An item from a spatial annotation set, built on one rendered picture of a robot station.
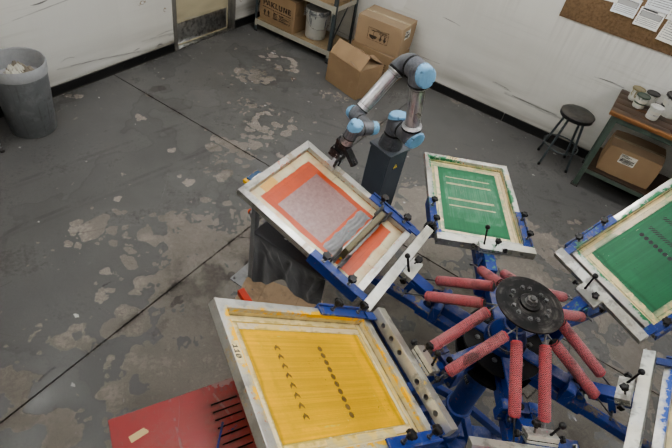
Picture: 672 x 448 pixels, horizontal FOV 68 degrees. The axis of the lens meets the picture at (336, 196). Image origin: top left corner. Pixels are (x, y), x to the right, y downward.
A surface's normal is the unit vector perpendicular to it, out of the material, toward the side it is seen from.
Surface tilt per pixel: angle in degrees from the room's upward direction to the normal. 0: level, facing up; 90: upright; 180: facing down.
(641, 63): 90
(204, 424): 0
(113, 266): 0
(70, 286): 0
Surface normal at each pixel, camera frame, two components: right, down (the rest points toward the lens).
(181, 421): 0.15, -0.73
